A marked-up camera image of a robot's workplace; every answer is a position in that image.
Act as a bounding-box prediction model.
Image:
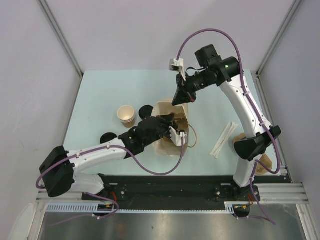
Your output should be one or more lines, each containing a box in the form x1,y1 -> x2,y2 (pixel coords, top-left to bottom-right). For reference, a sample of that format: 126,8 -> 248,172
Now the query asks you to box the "white wrapped straw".
209,122 -> 232,156
213,122 -> 238,159

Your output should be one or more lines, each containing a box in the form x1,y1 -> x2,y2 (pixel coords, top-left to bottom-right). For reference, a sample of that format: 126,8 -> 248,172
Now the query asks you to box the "left aluminium frame post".
36,0 -> 84,79

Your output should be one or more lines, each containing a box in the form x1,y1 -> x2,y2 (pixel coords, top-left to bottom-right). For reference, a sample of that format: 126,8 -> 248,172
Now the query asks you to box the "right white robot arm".
169,44 -> 281,201

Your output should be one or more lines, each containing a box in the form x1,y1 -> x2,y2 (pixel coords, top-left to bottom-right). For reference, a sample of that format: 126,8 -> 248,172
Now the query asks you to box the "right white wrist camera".
169,58 -> 186,81

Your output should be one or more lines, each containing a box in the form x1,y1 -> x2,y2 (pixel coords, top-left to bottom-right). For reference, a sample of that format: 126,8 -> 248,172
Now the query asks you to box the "brown paper takeout bag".
151,98 -> 198,157

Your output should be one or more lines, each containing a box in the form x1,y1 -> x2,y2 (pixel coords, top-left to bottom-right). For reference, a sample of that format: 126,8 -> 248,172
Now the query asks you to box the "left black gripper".
143,113 -> 178,147

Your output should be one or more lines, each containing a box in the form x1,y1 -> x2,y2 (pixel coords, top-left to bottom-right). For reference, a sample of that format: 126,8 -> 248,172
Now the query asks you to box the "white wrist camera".
169,58 -> 186,81
169,126 -> 188,147

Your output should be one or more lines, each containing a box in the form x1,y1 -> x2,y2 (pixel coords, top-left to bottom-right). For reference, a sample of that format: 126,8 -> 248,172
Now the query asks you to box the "white slotted cable duct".
46,202 -> 115,213

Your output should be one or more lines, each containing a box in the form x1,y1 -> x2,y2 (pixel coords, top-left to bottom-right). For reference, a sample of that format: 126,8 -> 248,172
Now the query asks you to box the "stack of black lids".
99,132 -> 118,144

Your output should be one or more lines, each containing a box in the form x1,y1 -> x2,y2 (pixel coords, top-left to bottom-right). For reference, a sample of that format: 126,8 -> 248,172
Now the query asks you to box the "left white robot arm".
35,113 -> 187,200

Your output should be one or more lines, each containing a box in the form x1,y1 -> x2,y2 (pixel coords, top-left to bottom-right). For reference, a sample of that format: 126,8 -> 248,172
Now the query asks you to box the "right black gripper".
172,68 -> 215,106

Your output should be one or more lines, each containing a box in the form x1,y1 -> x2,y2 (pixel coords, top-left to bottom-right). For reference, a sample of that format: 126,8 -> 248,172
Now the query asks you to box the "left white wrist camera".
169,126 -> 188,147

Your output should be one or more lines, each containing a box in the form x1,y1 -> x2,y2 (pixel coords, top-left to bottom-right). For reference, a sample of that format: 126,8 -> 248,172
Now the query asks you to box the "stack of brown paper cups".
116,105 -> 135,128

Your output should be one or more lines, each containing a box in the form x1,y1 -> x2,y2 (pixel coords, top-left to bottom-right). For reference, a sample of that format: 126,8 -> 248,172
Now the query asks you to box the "black plastic cup lid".
138,105 -> 154,120

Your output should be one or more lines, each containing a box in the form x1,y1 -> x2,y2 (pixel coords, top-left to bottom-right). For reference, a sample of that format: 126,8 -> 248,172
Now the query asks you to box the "right aluminium frame post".
255,0 -> 304,77

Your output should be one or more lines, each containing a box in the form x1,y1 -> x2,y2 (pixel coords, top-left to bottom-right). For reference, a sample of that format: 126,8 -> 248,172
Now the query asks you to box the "aluminium frame post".
36,0 -> 84,79
255,0 -> 304,77

